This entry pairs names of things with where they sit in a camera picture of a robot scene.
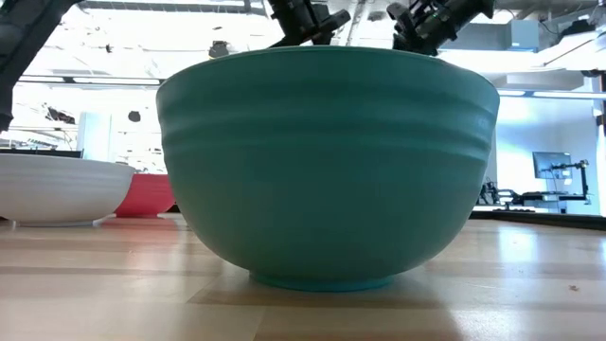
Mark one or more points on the large green bowl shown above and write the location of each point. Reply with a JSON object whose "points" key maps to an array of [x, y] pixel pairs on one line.
{"points": [[326, 166]]}

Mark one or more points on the large red bowl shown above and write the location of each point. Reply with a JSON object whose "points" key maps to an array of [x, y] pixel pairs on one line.
{"points": [[149, 196]]}

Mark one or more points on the background dark monitor screen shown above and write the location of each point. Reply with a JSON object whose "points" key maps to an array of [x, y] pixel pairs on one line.
{"points": [[551, 165]]}

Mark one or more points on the large white bowl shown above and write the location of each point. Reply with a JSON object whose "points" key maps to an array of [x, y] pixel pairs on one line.
{"points": [[57, 189]]}

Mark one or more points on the background black robot arms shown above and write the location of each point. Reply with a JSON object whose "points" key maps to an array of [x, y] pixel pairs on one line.
{"points": [[494, 194]]}

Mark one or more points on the black metal table frame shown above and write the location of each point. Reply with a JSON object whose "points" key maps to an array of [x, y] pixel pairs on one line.
{"points": [[544, 220]]}

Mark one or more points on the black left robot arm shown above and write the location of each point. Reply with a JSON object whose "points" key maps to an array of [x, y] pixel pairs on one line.
{"points": [[23, 42]]}

